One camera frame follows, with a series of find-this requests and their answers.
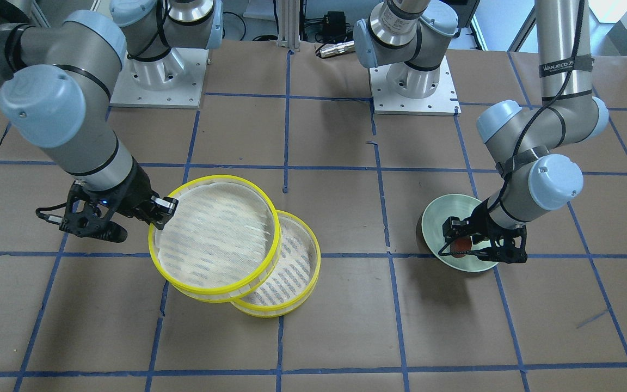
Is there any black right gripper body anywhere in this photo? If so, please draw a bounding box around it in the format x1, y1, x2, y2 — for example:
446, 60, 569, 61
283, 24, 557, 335
59, 161, 156, 243

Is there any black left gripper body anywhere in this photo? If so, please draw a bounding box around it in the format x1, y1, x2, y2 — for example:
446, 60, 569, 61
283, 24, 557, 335
469, 200, 528, 264

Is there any brown steamed bun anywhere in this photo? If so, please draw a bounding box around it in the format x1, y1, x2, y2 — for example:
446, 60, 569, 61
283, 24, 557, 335
450, 237, 473, 258

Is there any yellow bamboo steamer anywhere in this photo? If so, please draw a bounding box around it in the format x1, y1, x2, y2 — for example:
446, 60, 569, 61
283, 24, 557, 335
147, 175, 282, 303
231, 210, 321, 318

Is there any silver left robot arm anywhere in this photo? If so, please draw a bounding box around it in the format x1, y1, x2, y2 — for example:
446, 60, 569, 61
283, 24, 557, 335
353, 1, 609, 271

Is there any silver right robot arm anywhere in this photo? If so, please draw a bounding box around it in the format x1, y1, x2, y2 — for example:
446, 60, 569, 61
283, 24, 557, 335
0, 1, 223, 243

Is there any green round plate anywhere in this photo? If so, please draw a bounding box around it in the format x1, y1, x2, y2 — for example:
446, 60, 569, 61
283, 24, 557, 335
421, 194, 498, 273

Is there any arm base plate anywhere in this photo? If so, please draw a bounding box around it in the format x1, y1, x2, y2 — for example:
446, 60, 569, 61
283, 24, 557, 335
369, 57, 461, 116
110, 48, 210, 109

